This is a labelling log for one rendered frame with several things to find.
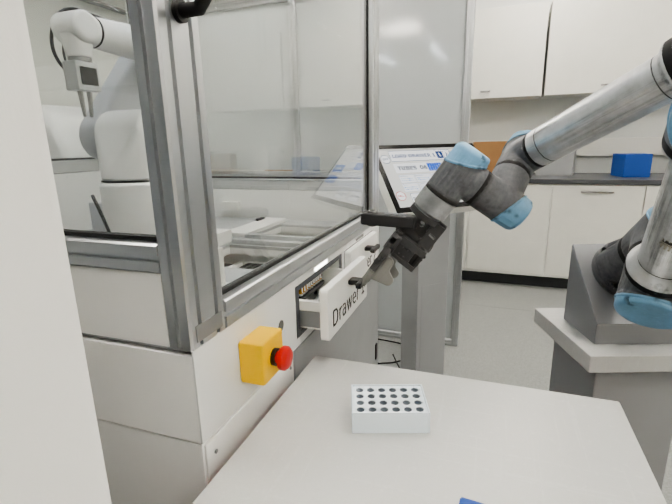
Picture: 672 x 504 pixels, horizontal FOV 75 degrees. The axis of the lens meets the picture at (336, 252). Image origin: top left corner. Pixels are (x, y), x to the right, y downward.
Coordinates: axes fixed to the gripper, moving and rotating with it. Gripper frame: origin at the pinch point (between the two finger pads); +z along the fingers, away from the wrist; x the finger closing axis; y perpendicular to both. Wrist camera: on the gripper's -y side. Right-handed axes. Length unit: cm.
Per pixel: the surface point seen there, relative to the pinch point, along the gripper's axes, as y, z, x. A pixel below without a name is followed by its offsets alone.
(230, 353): -7.9, 7.6, -38.5
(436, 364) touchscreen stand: 45, 52, 92
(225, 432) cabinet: -1.1, 17.3, -41.6
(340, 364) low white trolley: 7.3, 14.1, -12.4
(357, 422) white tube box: 14.2, 6.8, -32.7
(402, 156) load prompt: -21, -14, 83
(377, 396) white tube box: 14.8, 4.6, -26.9
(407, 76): -55, -39, 163
